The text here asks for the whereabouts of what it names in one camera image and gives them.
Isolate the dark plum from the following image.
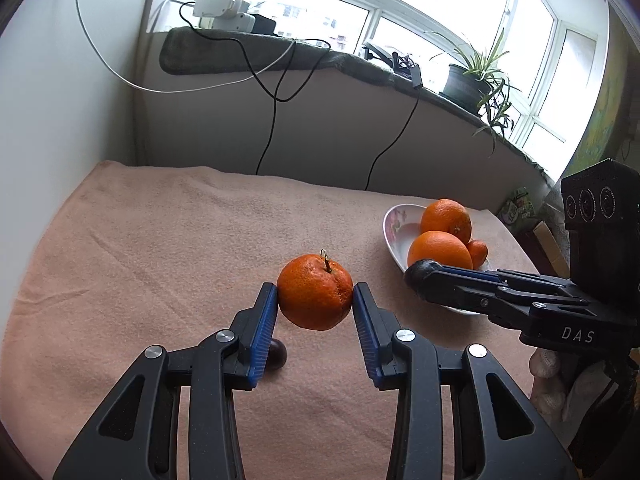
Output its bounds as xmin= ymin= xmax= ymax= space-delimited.
xmin=265 ymin=338 xmax=288 ymax=372

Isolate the pink towel table cover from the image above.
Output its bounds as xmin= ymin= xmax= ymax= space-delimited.
xmin=1 ymin=162 xmax=533 ymax=479

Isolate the white cable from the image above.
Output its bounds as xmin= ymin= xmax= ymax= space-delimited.
xmin=71 ymin=0 xmax=298 ymax=96

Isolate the large orange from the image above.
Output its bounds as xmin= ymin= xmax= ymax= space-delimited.
xmin=407 ymin=231 xmax=473 ymax=270

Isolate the stemmed mandarin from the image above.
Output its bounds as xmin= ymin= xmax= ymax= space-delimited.
xmin=277 ymin=249 xmax=354 ymax=332

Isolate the black device on sill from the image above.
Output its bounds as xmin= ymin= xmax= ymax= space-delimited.
xmin=362 ymin=41 xmax=423 ymax=89

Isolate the round orange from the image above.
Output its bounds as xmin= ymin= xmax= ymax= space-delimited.
xmin=420 ymin=198 xmax=472 ymax=244

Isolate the potted spider plant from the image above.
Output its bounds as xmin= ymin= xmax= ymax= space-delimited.
xmin=428 ymin=28 xmax=516 ymax=154

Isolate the small mandarin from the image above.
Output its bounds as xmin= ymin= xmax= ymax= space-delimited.
xmin=466 ymin=240 xmax=489 ymax=270

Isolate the white power adapter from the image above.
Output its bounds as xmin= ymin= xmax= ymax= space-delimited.
xmin=193 ymin=0 xmax=256 ymax=32

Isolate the black camera box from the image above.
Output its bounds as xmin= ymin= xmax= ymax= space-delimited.
xmin=561 ymin=158 xmax=639 ymax=314

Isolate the green printed bag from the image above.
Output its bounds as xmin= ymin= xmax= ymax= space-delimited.
xmin=497 ymin=186 xmax=536 ymax=230

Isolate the grey windowsill cover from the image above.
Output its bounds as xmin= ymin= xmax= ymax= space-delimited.
xmin=158 ymin=26 xmax=557 ymax=187

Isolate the gloved right hand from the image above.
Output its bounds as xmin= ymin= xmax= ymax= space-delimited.
xmin=529 ymin=348 xmax=618 ymax=448

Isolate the floral white ceramic plate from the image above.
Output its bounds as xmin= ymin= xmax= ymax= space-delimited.
xmin=382 ymin=202 xmax=494 ymax=317

